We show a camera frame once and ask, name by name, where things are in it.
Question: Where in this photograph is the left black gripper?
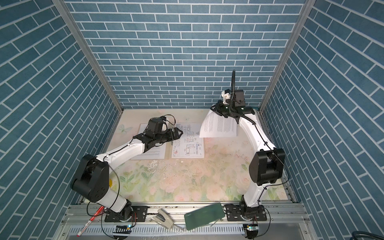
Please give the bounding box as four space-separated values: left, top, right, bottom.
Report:
153 126 183 144

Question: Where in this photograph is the beige cardboard file folder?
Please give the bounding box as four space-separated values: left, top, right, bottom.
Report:
164 142 174 160

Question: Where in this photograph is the small-text printed paper sheet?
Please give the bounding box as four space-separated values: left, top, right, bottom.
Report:
200 110 238 138

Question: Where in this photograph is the diagram printed paper sheet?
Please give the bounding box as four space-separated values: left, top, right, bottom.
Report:
172 123 205 159

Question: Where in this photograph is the text printed paper sheet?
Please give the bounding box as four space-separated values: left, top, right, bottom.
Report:
132 144 167 160

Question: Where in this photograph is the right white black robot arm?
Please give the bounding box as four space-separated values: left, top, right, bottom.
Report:
211 89 286 220

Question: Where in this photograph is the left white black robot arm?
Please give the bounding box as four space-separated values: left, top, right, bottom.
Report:
71 116 183 222

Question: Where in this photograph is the grey stapler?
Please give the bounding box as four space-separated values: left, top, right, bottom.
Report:
152 209 174 229

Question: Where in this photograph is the red white marker pen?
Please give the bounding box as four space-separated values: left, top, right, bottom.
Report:
77 207 104 237

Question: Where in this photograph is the green notebook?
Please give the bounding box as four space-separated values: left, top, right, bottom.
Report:
184 203 225 231

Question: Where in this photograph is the left controller board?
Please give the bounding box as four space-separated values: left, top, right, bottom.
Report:
113 225 132 240

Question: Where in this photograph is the controller board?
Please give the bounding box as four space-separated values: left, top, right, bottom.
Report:
244 224 259 239
113 225 132 240

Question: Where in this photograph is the right controller board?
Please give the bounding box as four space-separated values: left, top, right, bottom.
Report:
244 224 259 239

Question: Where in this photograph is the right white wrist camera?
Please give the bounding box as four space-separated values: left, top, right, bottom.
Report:
222 90 232 105

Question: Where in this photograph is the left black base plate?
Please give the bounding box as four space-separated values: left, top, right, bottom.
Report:
104 206 148 223

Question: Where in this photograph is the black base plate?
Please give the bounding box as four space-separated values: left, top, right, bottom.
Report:
104 206 148 223
223 204 267 222

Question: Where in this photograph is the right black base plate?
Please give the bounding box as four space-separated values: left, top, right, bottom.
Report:
223 204 267 222

